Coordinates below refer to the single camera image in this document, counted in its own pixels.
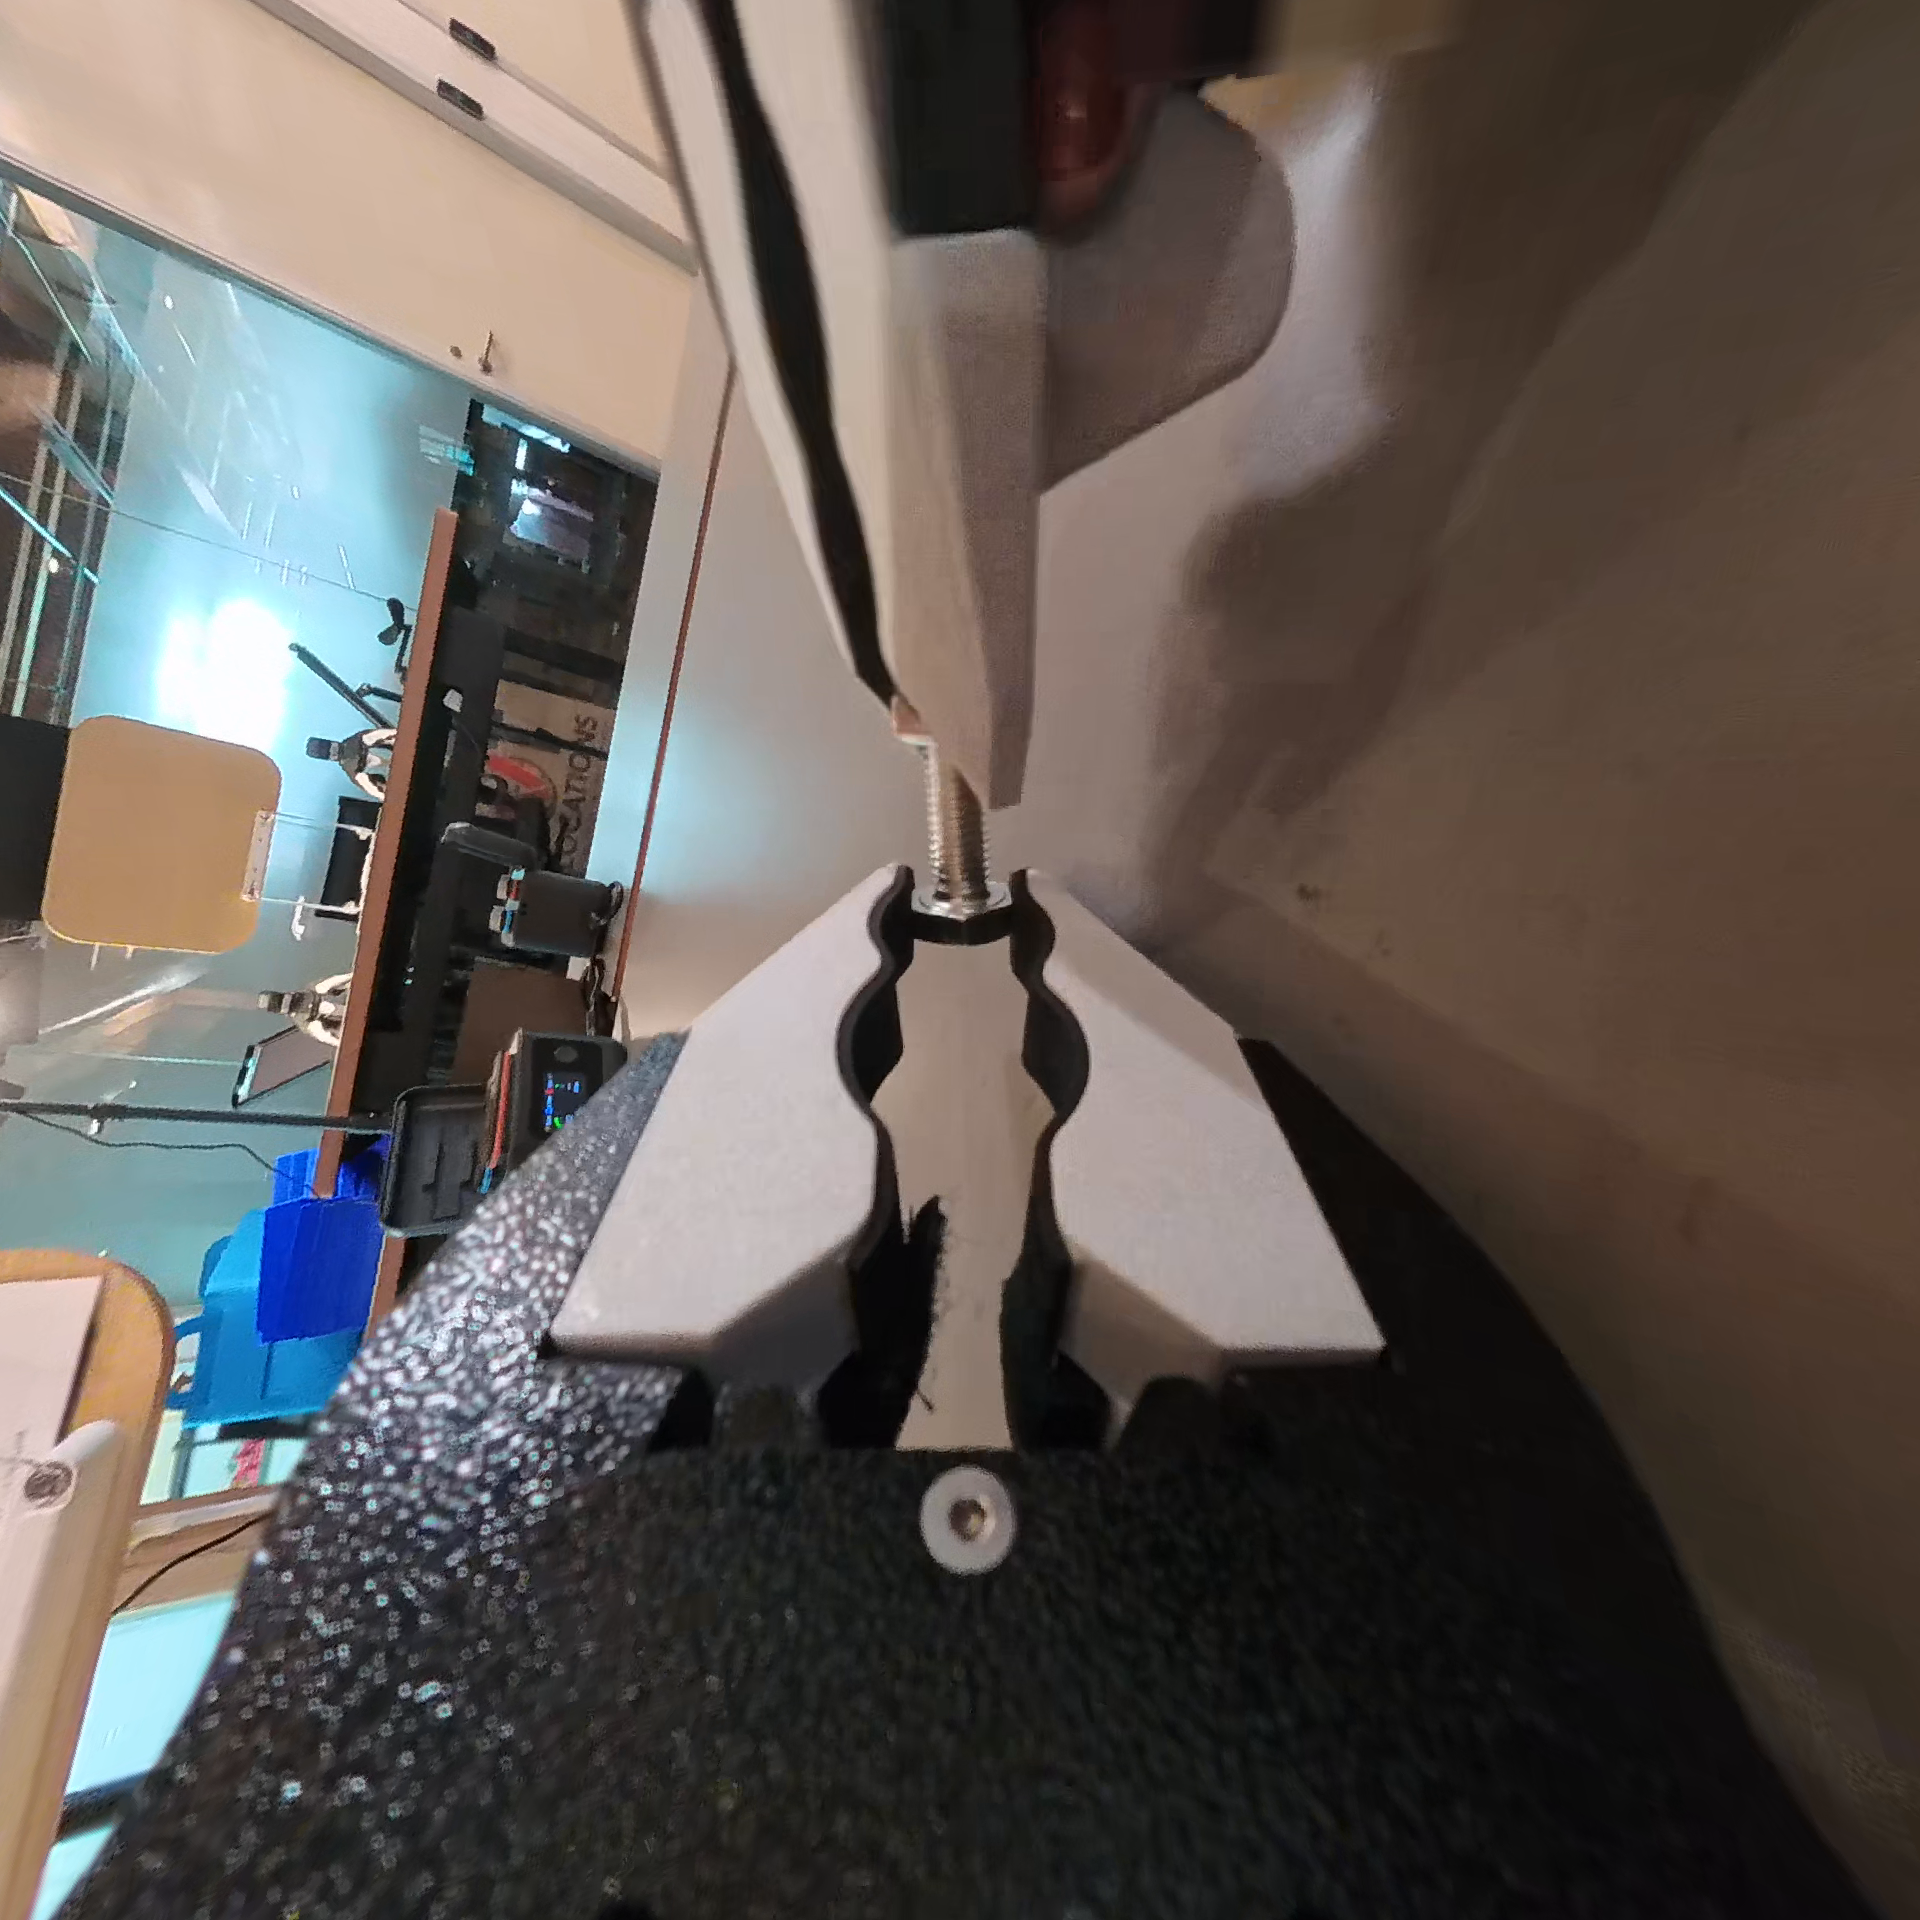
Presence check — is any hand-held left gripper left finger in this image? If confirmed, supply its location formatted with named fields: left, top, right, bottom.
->
left=543, top=864, right=917, bottom=1403

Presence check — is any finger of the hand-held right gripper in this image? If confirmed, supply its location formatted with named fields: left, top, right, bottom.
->
left=629, top=0, right=909, bottom=741
left=757, top=0, right=1293, bottom=813

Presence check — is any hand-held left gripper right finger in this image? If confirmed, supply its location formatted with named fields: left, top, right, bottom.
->
left=1007, top=867, right=1386, bottom=1450

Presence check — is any steel hex bolt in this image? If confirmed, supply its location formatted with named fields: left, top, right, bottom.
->
left=894, top=695, right=984, bottom=903

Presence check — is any steel hex nut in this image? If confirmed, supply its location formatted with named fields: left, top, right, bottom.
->
left=903, top=883, right=1012, bottom=951

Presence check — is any black device with screen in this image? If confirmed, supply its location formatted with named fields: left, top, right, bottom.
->
left=483, top=1025, right=624, bottom=1204

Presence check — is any black battery charger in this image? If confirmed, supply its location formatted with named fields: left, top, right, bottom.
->
left=380, top=1087, right=500, bottom=1240

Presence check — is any black case with latches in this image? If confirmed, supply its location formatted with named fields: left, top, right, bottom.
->
left=430, top=820, right=624, bottom=965

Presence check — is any printed banner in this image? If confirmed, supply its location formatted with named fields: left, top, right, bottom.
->
left=486, top=704, right=604, bottom=874

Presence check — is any blue plastic bin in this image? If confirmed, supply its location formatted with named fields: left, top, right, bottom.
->
left=167, top=1143, right=394, bottom=1433

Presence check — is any wooden edged desk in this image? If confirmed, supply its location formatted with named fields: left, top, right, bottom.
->
left=312, top=507, right=510, bottom=1207

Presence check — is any beige chair back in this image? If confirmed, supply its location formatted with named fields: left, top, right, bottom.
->
left=40, top=715, right=286, bottom=958

